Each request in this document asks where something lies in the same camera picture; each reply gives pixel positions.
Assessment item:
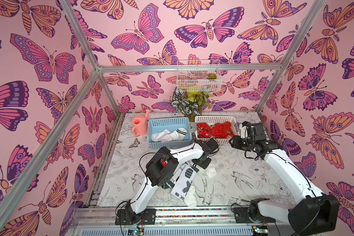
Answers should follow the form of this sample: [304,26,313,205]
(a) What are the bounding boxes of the potted green leafy plant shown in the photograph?
[171,88,213,122]

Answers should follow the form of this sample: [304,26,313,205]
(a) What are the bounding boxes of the pink watering can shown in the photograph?
[131,109,151,137]

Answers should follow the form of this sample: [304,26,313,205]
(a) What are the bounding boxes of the small succulent in basket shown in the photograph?
[206,73,217,80]

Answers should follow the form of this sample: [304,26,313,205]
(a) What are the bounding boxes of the white ankle sock black stripes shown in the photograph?
[205,164,217,179]

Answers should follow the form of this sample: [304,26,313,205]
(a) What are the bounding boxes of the white wire wall basket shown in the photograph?
[176,60,222,93]

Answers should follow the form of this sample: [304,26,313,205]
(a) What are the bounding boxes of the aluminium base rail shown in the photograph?
[67,204,295,236]

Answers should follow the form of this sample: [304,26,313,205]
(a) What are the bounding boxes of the white sock chevron pattern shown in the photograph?
[163,164,199,207]

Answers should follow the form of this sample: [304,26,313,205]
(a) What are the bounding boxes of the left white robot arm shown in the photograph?
[125,138,219,217]

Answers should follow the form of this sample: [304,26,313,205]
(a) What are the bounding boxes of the plain white sock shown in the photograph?
[151,129,174,142]

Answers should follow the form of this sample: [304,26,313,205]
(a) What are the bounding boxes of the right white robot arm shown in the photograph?
[229,122,339,236]

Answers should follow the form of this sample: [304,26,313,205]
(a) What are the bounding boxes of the light blue plastic basket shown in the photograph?
[147,117,192,149]

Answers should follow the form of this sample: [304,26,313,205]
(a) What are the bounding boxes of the white plastic basket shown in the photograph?
[195,116,239,145]

